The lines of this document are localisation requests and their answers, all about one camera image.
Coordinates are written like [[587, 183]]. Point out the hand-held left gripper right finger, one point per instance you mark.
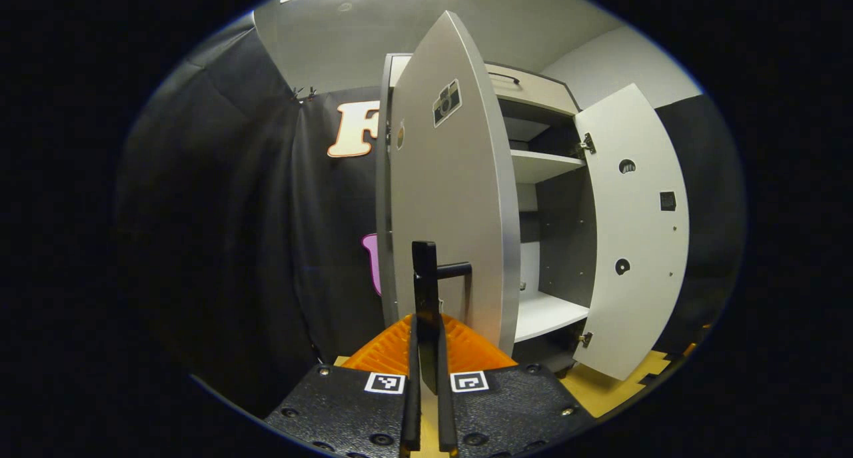
[[445, 411]]

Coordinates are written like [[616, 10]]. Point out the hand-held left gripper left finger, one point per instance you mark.
[[412, 411]]

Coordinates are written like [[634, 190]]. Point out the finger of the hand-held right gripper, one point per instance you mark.
[[691, 348]]

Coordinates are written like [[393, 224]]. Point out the grey cabinet door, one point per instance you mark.
[[453, 198], [640, 231]]

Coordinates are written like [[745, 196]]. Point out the grey double-door shoe cabinet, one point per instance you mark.
[[560, 231]]

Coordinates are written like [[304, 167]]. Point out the white cabinet shelf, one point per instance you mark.
[[540, 164], [546, 314]]

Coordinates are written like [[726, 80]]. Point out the grey cabinet drawer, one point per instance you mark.
[[533, 94]]

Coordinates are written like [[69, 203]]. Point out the black backdrop cloth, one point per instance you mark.
[[233, 211]]

